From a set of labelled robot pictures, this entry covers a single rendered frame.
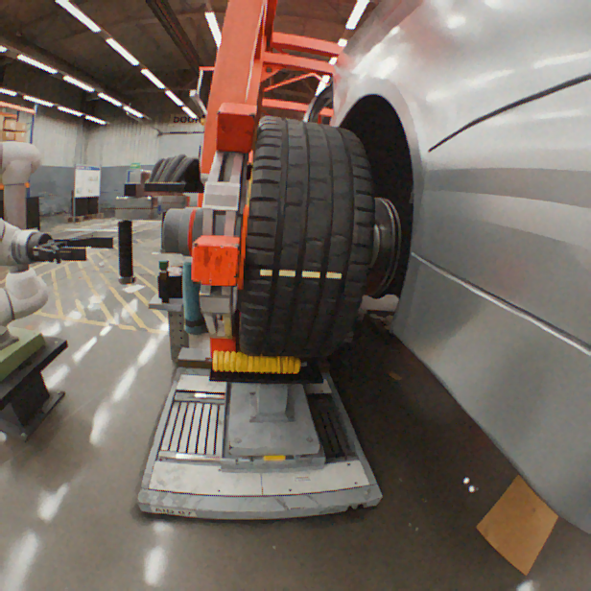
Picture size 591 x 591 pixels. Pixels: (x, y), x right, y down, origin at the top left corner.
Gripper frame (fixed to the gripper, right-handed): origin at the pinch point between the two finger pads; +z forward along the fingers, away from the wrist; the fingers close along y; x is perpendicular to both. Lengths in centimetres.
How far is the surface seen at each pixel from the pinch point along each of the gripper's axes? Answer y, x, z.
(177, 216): -12.8, 6.6, 17.4
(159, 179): 3.3, 15.6, 17.5
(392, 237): -6, 7, 75
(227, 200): 9.8, 11.9, 32.9
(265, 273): 15.8, 0.4, 40.6
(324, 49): -314, 242, 108
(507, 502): 38, -82, 143
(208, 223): 9.8, 7.7, 29.6
